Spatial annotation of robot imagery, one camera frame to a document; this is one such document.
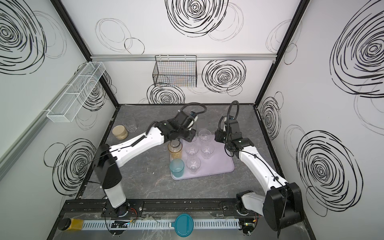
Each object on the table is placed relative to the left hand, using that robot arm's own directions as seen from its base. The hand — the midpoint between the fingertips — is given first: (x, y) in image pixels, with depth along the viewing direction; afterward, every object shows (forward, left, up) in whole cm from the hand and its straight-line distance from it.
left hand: (193, 131), depth 82 cm
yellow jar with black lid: (-43, +50, -10) cm, 67 cm away
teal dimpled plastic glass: (-14, +9, -15) cm, 23 cm away
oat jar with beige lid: (+6, +48, -12) cm, 50 cm away
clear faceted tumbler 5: (-3, -8, -12) cm, 15 cm away
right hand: (+1, -12, -2) cm, 13 cm away
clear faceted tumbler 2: (-4, +1, -14) cm, 14 cm away
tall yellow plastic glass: (-15, +8, +9) cm, 19 cm away
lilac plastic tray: (-9, -17, -19) cm, 27 cm away
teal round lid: (-41, +2, -10) cm, 43 cm away
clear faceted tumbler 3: (-11, 0, -18) cm, 21 cm away
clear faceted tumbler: (+16, +47, -16) cm, 52 cm away
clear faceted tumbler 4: (+7, -7, -14) cm, 17 cm away
